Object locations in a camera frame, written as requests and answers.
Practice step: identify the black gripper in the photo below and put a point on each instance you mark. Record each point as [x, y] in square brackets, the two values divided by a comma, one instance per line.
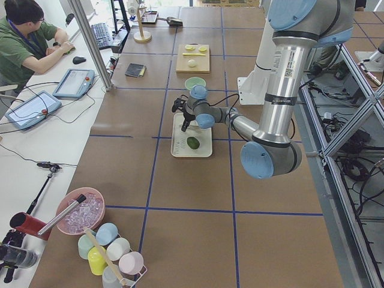
[188, 114]

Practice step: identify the white ceramic spoon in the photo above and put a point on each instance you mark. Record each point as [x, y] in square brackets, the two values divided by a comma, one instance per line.
[193, 126]

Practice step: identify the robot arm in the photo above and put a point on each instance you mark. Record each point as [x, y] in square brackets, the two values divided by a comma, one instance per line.
[298, 27]

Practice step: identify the mint green bowl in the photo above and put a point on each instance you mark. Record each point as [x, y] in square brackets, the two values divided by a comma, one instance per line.
[193, 81]

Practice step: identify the white steamed bun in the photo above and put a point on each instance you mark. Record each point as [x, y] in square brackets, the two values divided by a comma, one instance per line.
[191, 63]

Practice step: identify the pink ice bowl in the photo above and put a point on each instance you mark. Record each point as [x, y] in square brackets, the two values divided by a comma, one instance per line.
[87, 214]

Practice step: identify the cream bear tray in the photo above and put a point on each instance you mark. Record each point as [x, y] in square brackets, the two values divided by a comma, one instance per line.
[179, 147]

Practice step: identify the wooden cutting board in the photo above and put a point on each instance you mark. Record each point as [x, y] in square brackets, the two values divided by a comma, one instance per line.
[193, 58]

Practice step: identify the yellow plastic knife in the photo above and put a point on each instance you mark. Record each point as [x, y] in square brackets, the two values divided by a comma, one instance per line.
[194, 54]

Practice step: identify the grey folded cloth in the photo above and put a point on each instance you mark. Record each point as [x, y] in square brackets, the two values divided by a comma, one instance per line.
[135, 70]

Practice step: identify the wooden mug tree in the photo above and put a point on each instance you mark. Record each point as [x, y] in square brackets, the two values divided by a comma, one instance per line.
[141, 36]

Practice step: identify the steel scoop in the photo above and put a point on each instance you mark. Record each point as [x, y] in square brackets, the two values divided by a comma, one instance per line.
[172, 21]

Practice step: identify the dark glass rack tray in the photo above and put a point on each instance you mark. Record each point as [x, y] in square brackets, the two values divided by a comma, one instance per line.
[149, 17]

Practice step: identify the upper teach pendant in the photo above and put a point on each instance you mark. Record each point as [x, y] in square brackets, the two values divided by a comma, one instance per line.
[75, 83]

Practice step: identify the teach pendant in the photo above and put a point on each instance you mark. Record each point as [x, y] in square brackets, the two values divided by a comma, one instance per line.
[75, 83]
[33, 111]

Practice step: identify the black keyboard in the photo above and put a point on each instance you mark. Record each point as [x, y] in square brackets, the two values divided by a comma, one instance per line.
[103, 35]

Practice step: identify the black computer mouse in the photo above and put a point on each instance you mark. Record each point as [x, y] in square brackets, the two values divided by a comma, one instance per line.
[78, 60]

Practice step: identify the steel ice tongs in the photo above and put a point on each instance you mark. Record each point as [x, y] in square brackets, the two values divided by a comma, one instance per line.
[53, 222]

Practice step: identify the light blue cup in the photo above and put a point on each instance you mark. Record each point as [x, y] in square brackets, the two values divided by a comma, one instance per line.
[106, 234]

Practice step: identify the black tripod stick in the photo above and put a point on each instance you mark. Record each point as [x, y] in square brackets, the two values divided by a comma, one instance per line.
[53, 168]

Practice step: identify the white cup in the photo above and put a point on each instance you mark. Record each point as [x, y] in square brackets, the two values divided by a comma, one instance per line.
[118, 248]

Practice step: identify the pink cup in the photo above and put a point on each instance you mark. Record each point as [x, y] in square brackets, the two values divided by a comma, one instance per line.
[131, 263]

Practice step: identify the lower teach pendant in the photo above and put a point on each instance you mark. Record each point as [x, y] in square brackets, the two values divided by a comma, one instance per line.
[33, 111]

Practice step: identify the light green cup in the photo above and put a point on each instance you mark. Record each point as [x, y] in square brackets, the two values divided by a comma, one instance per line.
[84, 245]

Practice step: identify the yellow cup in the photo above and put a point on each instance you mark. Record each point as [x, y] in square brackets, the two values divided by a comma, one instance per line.
[96, 262]

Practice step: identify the seated person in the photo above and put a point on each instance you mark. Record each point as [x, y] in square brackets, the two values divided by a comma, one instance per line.
[29, 45]

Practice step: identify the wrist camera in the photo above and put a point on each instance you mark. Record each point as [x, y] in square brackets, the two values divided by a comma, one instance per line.
[179, 105]

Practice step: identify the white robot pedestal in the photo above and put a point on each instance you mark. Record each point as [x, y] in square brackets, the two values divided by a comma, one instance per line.
[252, 89]

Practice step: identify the aluminium frame post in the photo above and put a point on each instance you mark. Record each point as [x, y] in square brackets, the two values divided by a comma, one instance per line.
[85, 29]

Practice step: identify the white wire cup rack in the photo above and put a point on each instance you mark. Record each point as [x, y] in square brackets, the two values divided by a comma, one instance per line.
[130, 262]

